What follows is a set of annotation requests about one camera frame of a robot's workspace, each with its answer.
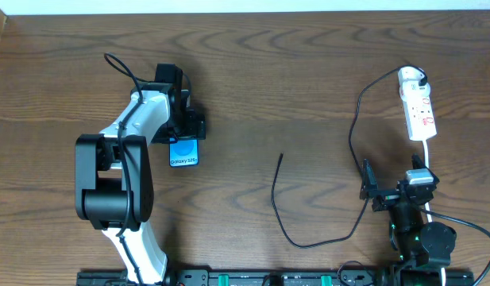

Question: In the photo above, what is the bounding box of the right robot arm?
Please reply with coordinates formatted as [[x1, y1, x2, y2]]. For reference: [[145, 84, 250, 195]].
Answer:
[[360, 154, 457, 285]]

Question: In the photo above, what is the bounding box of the blue Samsung Galaxy smartphone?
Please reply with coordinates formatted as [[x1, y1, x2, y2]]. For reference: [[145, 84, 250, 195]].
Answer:
[[169, 139, 199, 168]]

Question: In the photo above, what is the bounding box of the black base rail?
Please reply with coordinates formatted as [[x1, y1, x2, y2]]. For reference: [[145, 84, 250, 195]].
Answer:
[[75, 269, 474, 286]]

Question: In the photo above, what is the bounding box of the white USB charger plug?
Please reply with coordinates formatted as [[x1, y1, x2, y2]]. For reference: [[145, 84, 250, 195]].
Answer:
[[399, 80, 430, 102]]

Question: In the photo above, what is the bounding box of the black right camera cable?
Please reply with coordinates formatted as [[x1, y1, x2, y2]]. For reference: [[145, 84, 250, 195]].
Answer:
[[417, 205, 490, 286]]

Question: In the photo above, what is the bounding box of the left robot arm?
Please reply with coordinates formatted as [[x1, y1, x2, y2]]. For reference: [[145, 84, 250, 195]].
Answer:
[[75, 83, 206, 285]]

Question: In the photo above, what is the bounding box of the white power strip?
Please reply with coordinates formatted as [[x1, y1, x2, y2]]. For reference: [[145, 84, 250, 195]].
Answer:
[[398, 66, 437, 141]]

